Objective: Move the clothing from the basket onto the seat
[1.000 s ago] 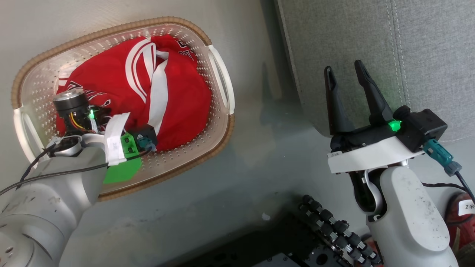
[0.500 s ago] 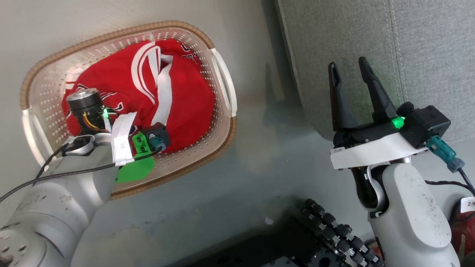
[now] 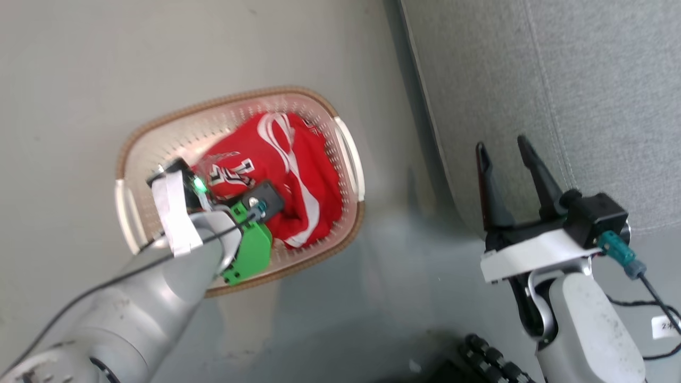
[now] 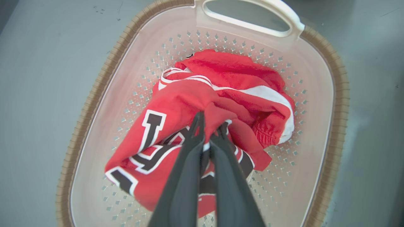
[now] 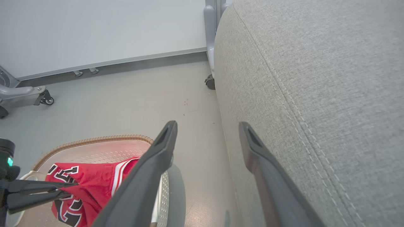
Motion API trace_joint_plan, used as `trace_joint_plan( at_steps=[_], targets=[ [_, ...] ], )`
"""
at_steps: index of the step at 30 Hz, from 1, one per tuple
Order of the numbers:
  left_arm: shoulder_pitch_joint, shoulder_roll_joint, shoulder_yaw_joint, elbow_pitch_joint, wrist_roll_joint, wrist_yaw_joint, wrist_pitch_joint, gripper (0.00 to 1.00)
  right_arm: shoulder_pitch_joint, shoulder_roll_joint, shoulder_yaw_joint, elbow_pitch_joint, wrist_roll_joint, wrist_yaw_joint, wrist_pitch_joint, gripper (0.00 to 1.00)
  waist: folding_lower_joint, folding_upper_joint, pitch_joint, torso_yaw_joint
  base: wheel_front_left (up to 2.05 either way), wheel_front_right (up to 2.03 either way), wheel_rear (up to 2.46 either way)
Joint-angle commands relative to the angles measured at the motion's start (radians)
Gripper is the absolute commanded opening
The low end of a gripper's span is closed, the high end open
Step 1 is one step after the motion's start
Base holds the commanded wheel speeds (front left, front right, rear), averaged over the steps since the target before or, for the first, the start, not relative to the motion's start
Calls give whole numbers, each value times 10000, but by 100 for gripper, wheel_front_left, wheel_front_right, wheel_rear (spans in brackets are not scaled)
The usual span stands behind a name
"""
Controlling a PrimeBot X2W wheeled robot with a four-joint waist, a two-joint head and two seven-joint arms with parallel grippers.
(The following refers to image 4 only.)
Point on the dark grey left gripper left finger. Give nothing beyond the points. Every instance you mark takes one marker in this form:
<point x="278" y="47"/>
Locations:
<point x="184" y="183"/>

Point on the cream plastic laundry basket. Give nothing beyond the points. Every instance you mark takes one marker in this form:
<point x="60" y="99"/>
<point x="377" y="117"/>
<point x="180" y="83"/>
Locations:
<point x="104" y="94"/>

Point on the red jersey with black letters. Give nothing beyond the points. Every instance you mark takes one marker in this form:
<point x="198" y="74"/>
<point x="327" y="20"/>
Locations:
<point x="189" y="94"/>

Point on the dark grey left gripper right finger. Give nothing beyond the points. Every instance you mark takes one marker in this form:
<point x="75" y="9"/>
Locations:
<point x="232" y="195"/>

